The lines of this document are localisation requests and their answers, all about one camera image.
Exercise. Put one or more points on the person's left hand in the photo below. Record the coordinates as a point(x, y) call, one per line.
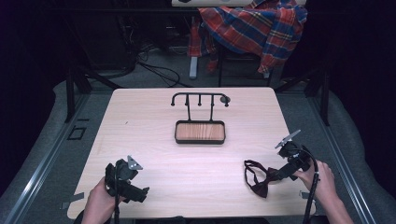
point(100, 202)

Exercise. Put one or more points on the red blue plaid shirt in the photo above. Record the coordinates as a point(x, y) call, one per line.
point(252, 31)

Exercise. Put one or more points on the person's right hand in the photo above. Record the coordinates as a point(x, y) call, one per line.
point(319, 182)

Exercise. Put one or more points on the dark red bow tie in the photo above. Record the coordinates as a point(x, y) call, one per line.
point(259, 179)

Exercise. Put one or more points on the black chair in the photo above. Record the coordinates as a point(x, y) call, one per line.
point(238, 67)

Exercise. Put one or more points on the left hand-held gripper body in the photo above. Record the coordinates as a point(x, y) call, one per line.
point(123, 175)

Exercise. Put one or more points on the black metal stand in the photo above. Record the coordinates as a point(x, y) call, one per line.
point(81, 90)
point(314, 93)

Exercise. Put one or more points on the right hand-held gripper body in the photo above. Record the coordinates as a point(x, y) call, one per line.
point(292, 157)

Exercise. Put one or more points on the black hook rack wooden tray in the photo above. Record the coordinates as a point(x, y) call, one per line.
point(200, 124)

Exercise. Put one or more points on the grey tape strip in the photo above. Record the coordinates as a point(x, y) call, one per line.
point(72, 200)
point(306, 195)

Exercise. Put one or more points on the white table leg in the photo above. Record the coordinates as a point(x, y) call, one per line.
point(193, 67)

